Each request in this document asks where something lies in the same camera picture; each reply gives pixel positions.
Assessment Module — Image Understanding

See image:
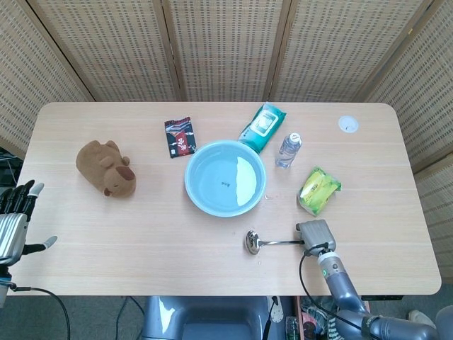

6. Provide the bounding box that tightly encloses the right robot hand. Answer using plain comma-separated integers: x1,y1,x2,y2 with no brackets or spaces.
295,219,338,256

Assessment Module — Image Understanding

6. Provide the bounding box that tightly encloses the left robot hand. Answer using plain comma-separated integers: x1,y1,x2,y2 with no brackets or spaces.
0,179,58,266

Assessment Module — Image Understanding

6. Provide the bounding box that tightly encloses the metal ladle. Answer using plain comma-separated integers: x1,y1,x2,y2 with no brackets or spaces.
243,229,306,256

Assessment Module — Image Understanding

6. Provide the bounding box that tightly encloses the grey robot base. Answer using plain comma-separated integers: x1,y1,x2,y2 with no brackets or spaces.
141,295,273,340

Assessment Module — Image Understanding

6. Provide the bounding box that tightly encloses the clear plastic water bottle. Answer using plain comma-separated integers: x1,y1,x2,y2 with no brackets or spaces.
275,132,303,169

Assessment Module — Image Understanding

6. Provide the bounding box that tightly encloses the light blue bowl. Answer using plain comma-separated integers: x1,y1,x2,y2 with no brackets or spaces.
183,140,268,218

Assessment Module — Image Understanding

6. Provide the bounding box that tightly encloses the yellow-green tissue pack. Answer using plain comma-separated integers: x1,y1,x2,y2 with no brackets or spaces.
296,165,343,217

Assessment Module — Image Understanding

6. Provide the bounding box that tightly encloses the black table control panel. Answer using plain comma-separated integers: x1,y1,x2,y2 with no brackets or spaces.
360,294,404,302

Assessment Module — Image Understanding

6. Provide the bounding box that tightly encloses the striped fabric bag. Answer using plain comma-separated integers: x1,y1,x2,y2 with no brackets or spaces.
300,297,355,340

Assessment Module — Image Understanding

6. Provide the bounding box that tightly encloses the green bottle under table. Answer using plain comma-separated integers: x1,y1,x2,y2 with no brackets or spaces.
285,316,300,340

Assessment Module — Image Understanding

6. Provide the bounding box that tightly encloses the brown capybara plush toy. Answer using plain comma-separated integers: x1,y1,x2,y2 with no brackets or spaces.
75,140,137,198

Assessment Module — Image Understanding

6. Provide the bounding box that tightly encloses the white round table grommet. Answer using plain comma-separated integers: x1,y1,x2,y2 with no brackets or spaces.
337,115,360,135

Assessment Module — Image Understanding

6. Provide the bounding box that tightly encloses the green wet wipes pack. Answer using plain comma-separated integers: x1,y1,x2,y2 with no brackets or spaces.
237,101,287,154

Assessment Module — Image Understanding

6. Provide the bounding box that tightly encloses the white sneaker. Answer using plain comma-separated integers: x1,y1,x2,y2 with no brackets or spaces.
406,310,438,330

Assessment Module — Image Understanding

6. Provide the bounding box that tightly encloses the black and red snack packet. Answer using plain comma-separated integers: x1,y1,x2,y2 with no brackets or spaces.
164,115,198,159

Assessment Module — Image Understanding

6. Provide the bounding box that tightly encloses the woven rattan folding screen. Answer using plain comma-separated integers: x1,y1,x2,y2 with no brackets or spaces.
0,0,453,265

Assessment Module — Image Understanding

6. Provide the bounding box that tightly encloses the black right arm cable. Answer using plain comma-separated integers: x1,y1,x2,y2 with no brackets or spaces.
299,242,369,340

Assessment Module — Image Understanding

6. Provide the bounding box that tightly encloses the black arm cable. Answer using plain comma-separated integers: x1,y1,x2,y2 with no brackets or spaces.
6,281,71,340
299,242,369,340

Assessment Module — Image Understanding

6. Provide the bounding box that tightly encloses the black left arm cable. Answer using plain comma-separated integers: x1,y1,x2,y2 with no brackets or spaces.
6,281,71,340

